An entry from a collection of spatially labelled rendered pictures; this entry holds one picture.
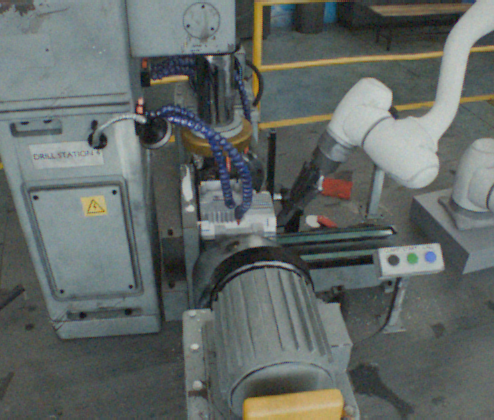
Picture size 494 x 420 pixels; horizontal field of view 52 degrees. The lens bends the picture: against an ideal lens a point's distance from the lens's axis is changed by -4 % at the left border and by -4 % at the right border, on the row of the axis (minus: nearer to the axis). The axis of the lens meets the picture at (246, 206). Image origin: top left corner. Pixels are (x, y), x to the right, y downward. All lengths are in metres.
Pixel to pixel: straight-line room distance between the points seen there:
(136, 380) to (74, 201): 0.50
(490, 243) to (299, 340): 1.15
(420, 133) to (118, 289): 0.82
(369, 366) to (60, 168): 0.92
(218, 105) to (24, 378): 0.86
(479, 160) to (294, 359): 1.15
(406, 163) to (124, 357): 0.87
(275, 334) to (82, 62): 0.62
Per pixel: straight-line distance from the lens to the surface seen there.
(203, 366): 0.96
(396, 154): 1.17
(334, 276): 1.58
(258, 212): 1.41
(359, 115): 1.23
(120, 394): 1.39
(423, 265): 1.38
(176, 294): 1.44
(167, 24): 1.10
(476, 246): 1.77
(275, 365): 0.73
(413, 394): 1.42
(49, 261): 1.32
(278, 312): 0.78
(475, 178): 1.75
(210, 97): 1.22
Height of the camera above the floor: 1.93
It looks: 36 degrees down
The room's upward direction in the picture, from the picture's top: 1 degrees clockwise
